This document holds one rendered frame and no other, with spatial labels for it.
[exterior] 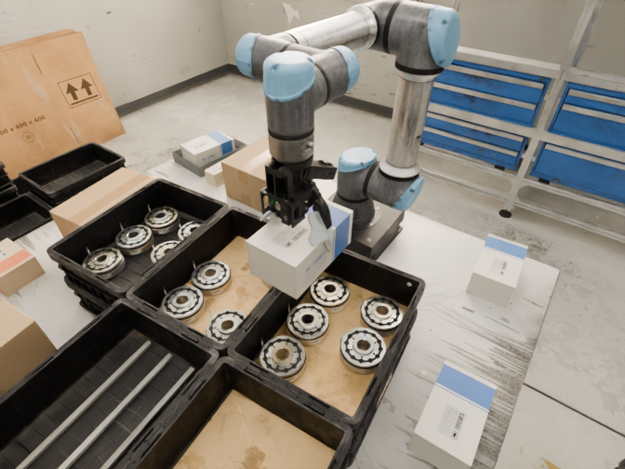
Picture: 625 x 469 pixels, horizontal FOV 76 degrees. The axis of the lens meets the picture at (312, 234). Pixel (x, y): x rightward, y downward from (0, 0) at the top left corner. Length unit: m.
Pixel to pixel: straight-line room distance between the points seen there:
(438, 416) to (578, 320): 1.57
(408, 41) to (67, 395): 1.07
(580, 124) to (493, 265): 1.44
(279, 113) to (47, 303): 1.04
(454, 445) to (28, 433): 0.85
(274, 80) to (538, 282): 1.10
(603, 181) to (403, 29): 1.93
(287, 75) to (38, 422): 0.83
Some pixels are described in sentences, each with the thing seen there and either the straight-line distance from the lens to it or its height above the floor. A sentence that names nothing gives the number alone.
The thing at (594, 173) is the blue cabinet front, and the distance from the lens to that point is 2.71.
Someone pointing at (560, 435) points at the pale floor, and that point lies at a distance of 2.03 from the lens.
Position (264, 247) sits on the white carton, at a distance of 0.75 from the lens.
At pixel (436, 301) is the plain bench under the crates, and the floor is 0.70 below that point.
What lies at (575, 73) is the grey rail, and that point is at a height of 0.93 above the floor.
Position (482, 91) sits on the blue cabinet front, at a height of 0.74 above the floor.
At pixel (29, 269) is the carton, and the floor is 0.74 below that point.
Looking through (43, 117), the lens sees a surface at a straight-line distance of 3.71.
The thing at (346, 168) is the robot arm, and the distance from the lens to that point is 1.21.
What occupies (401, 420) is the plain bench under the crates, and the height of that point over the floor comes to 0.70.
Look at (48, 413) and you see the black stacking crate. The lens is 1.05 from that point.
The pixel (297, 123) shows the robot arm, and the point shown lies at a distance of 0.62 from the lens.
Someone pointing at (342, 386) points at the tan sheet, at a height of 0.83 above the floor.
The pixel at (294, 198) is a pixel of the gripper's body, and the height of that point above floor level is 1.24.
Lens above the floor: 1.65
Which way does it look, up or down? 41 degrees down
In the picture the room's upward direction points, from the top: straight up
